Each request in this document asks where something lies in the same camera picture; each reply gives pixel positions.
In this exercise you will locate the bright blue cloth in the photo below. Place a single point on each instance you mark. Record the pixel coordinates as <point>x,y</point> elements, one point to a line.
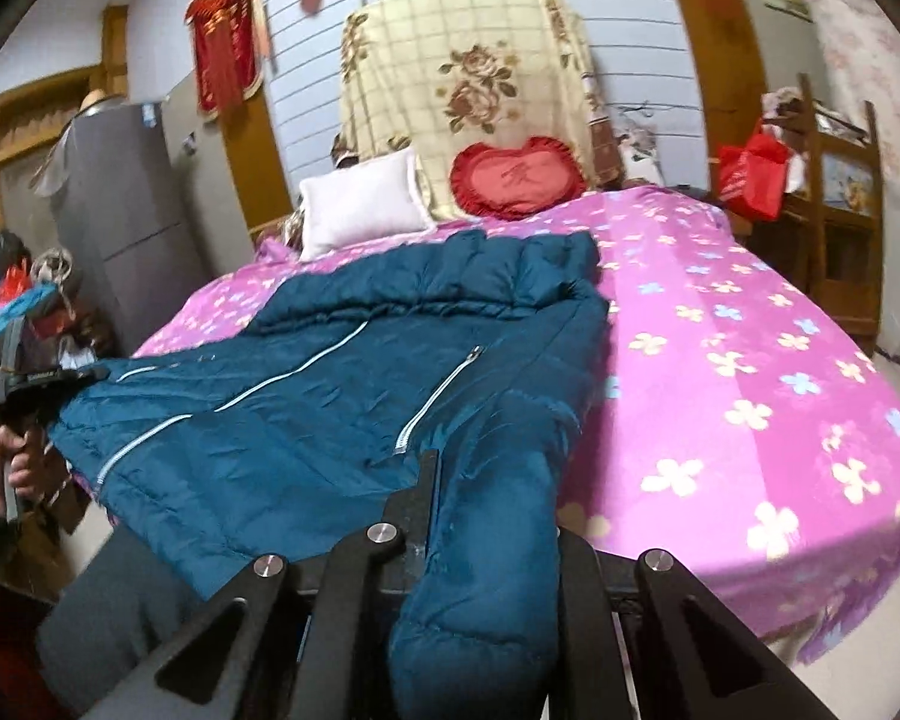
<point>15,319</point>

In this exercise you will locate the pile of clothes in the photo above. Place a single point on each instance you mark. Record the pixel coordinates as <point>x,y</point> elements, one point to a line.
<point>637,146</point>

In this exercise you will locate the grey refrigerator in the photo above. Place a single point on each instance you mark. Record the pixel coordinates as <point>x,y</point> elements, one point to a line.
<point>127,240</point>

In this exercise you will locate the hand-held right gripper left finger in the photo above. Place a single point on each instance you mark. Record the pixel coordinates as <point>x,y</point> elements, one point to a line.
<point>412,510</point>

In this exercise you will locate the cream checked floral blanket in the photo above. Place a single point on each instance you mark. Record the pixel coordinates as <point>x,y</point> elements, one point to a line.
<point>457,37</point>

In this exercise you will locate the red wall hanging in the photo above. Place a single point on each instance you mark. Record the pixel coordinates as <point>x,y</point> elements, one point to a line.
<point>225,37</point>

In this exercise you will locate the red heart cushion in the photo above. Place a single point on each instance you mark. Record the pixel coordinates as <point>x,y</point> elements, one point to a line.
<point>514,180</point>

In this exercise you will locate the pink floral curtain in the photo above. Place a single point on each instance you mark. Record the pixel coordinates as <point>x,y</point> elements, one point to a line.
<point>870,75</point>

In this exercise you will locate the person's grey trousers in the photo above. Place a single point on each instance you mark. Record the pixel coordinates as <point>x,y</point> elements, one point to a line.
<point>120,615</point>

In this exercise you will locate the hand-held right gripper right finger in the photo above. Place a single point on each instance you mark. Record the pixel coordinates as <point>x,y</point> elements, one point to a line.
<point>577,577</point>

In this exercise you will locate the pink floral bed sheet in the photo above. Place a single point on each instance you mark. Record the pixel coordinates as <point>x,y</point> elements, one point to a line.
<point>720,390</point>

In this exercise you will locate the wooden shelf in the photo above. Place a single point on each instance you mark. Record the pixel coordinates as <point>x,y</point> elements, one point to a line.
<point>866,202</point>

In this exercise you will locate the red shopping bag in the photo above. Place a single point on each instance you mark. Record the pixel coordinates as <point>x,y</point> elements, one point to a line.
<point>754,180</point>

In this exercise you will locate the teal puffer jacket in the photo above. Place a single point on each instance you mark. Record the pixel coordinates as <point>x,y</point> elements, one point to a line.
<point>307,420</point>

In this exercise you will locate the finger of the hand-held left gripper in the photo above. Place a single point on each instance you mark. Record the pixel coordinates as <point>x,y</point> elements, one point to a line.
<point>82,376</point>

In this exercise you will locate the person's left hand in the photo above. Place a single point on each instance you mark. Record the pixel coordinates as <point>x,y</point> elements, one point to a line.
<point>15,469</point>

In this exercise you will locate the white pillow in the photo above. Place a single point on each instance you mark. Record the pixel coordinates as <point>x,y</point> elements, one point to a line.
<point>360,202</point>

